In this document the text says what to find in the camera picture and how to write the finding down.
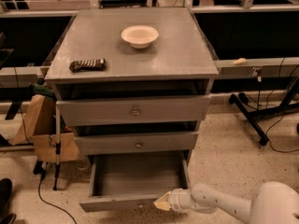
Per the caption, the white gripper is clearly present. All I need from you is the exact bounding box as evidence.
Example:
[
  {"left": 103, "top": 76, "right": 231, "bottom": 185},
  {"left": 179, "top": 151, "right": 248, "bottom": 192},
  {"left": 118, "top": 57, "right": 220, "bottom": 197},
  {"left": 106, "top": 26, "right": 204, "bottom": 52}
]
[{"left": 153, "top": 189, "right": 194, "bottom": 212}]

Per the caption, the grey bottom drawer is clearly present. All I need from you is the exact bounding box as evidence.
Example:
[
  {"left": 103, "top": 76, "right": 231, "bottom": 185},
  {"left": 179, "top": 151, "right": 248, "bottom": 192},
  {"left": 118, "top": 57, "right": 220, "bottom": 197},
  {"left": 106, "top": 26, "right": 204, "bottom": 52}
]
[{"left": 80, "top": 151, "right": 190, "bottom": 212}]

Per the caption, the grey drawer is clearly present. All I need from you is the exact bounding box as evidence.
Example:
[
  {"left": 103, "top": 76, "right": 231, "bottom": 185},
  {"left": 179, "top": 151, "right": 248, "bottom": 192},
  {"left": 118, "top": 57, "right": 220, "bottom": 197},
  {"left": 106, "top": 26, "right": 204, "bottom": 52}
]
[
  {"left": 75, "top": 121, "right": 198, "bottom": 155},
  {"left": 56, "top": 95, "right": 210, "bottom": 127},
  {"left": 80, "top": 151, "right": 190, "bottom": 212}
]

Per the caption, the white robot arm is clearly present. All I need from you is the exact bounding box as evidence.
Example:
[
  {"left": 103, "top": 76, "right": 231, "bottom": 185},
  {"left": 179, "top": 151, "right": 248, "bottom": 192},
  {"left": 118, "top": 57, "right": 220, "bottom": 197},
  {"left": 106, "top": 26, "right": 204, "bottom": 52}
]
[{"left": 154, "top": 181, "right": 299, "bottom": 224}]

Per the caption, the grey top drawer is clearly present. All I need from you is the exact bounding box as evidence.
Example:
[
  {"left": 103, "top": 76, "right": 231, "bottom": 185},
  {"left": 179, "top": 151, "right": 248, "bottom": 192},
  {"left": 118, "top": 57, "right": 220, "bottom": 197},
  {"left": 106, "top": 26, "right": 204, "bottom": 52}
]
[{"left": 56, "top": 95, "right": 210, "bottom": 127}]

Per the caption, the grey middle drawer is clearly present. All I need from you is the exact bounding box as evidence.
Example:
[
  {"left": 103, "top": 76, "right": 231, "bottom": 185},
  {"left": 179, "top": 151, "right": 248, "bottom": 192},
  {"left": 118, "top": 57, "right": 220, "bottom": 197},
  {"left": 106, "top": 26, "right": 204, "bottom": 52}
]
[{"left": 75, "top": 121, "right": 198, "bottom": 155}]

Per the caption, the grey drawer cabinet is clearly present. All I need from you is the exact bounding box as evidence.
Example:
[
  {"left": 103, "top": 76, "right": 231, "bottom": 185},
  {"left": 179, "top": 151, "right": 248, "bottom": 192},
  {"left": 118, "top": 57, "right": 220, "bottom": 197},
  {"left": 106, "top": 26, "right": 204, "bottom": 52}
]
[{"left": 44, "top": 7, "right": 220, "bottom": 166}]

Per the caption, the black stand base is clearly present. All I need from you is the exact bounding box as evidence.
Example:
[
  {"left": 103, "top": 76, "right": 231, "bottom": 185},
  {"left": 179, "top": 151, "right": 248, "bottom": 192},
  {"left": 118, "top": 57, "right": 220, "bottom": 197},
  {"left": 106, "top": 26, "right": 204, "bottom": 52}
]
[{"left": 229, "top": 77, "right": 299, "bottom": 146}]

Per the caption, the silver black tripod leg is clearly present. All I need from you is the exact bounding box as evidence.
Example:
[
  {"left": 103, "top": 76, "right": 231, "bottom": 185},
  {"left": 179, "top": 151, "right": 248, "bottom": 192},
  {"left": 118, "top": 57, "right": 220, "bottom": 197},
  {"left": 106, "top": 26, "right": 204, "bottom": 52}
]
[{"left": 53, "top": 106, "right": 61, "bottom": 190}]

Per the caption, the brown cardboard box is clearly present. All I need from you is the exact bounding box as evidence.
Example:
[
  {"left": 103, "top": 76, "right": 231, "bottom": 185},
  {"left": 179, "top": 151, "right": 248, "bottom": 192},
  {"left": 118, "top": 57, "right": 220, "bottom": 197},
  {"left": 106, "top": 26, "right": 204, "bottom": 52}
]
[{"left": 10, "top": 93, "right": 79, "bottom": 164}]

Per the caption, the dark striped snack bar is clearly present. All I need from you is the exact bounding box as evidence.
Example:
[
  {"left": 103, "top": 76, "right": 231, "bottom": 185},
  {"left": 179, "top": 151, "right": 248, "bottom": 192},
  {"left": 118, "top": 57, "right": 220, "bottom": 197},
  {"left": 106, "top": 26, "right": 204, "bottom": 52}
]
[{"left": 69, "top": 59, "right": 106, "bottom": 73}]

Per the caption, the yellow foam scrap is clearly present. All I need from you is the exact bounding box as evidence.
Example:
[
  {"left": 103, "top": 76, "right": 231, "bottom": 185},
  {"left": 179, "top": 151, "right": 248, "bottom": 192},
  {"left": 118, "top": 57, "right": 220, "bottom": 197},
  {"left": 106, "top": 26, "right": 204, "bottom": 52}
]
[{"left": 232, "top": 58, "right": 246, "bottom": 65}]

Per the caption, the white bowl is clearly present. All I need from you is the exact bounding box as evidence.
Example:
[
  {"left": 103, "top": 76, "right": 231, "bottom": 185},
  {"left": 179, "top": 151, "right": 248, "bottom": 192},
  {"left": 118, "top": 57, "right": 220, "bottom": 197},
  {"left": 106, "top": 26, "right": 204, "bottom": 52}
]
[{"left": 121, "top": 25, "right": 159, "bottom": 49}]

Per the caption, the black right floor cable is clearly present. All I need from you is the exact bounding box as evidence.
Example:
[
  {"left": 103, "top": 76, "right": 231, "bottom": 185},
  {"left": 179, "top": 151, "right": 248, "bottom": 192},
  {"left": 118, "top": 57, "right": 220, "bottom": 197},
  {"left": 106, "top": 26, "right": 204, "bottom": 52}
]
[{"left": 264, "top": 63, "right": 299, "bottom": 154}]

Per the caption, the black floor cable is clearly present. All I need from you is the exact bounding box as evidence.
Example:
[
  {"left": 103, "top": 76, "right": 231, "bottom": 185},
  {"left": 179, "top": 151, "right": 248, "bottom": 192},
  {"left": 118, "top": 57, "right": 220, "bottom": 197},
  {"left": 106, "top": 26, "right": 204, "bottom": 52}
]
[
  {"left": 37, "top": 168, "right": 78, "bottom": 224},
  {"left": 264, "top": 63, "right": 299, "bottom": 154}
]

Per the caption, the green tool handle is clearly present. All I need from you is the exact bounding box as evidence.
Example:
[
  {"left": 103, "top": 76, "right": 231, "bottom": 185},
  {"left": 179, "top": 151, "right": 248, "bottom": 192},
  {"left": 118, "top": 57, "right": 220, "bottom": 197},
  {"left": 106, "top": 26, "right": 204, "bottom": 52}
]
[{"left": 29, "top": 77, "right": 55, "bottom": 99}]

